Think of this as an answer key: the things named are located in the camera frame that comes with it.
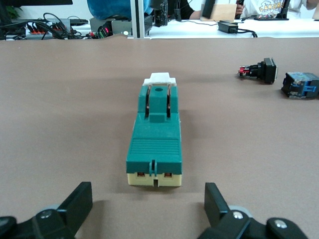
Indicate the green mushroom push button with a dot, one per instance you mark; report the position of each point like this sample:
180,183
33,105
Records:
299,85

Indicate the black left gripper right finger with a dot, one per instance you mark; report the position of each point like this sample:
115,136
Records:
224,221

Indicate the person in white printed shirt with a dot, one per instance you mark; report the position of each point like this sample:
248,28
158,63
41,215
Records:
264,8

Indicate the black electronic device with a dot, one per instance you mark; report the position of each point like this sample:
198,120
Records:
160,13

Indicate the light wooden box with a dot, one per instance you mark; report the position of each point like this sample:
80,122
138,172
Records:
224,12

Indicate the black device red light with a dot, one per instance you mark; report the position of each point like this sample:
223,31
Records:
104,30

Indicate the white work table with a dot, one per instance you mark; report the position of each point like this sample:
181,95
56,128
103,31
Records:
194,31

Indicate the person in black clothes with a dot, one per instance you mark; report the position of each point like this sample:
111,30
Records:
187,8

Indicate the grey metal box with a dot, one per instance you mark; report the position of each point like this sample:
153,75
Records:
119,27

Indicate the green plant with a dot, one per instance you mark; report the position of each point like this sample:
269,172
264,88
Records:
13,12

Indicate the grey power strip orange switches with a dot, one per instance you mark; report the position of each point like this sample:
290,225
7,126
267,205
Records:
42,31

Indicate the black monitor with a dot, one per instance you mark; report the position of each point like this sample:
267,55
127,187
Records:
35,2

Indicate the aluminium profile post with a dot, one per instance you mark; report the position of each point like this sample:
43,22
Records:
138,17

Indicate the black power adapter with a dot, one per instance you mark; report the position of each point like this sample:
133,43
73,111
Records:
228,27

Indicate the blue fabric object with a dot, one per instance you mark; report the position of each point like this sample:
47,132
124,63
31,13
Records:
109,8

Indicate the brown table mat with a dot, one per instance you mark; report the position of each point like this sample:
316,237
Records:
62,112

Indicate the black square push button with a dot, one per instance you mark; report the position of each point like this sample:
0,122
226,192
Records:
269,71

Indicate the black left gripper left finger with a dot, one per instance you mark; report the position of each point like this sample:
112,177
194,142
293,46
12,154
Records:
72,211

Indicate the green load switch cream base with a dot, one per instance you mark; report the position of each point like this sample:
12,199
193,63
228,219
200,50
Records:
154,147

